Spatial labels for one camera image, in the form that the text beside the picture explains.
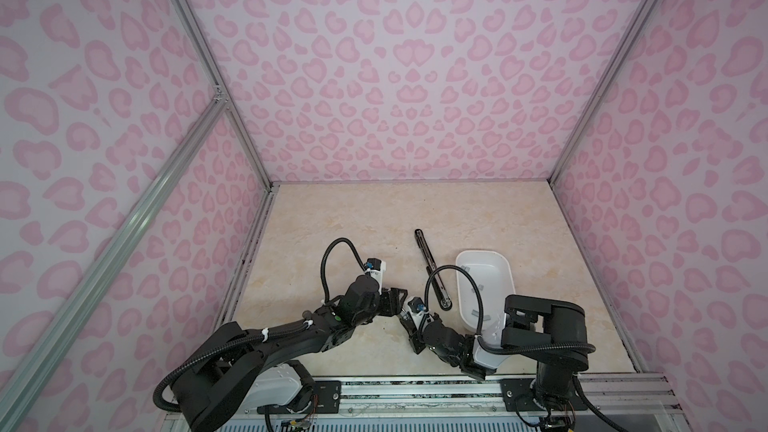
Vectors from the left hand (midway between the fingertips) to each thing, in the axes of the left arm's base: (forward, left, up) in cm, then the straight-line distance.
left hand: (403, 289), depth 83 cm
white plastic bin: (+8, -29, -8) cm, 31 cm away
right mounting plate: (-25, -27, -8) cm, 38 cm away
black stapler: (-1, -12, -6) cm, 14 cm away
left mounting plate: (-25, +19, -7) cm, 32 cm away
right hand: (-6, 0, -8) cm, 10 cm away
